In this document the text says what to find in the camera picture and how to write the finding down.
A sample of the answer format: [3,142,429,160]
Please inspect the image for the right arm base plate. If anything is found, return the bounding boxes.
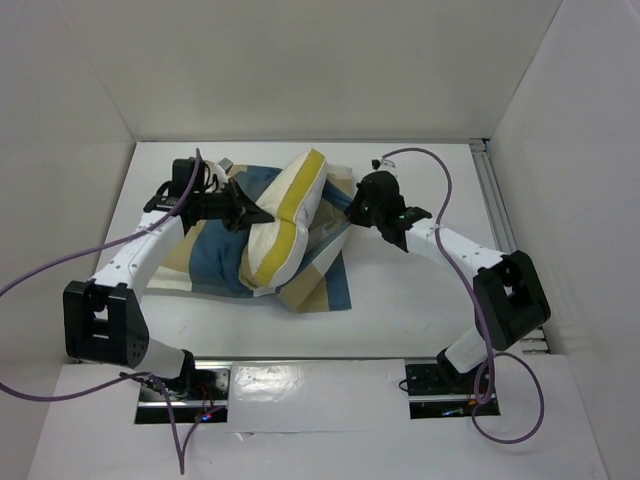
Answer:
[398,362,500,420]

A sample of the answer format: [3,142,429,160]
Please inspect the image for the blue beige patchwork pillowcase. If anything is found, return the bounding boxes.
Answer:
[147,164,354,314]

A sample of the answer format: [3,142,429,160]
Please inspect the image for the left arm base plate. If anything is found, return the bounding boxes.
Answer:
[134,363,231,425]

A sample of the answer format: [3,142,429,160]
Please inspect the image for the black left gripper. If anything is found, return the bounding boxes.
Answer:
[193,178,271,233]

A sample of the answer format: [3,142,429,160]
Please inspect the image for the aluminium rail front edge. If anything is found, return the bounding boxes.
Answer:
[195,356,437,365]

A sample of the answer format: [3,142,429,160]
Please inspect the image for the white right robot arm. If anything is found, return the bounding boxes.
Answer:
[346,171,551,392]

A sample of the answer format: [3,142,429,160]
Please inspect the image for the cream and yellow pillow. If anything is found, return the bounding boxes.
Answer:
[239,148,354,303]

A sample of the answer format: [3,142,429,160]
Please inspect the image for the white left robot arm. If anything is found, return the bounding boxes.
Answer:
[63,154,274,399]

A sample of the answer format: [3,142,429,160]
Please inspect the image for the aluminium rail right side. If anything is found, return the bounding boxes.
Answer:
[469,139,551,355]

